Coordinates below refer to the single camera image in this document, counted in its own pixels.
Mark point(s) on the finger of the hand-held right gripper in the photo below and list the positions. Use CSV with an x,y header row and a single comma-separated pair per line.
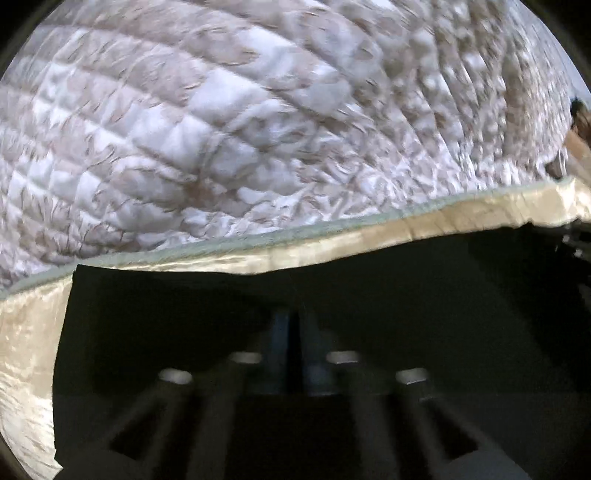
x,y
576,251

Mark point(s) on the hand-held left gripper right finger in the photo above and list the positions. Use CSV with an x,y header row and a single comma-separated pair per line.
x,y
315,355

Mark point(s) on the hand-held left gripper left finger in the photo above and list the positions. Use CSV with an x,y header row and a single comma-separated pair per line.
x,y
279,350

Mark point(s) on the black pants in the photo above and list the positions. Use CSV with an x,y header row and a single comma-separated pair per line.
x,y
184,323

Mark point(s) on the golden satin cloth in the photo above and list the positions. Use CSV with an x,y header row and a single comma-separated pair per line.
x,y
323,251

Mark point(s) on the white beige quilted blanket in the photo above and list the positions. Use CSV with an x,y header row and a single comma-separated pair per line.
x,y
240,120

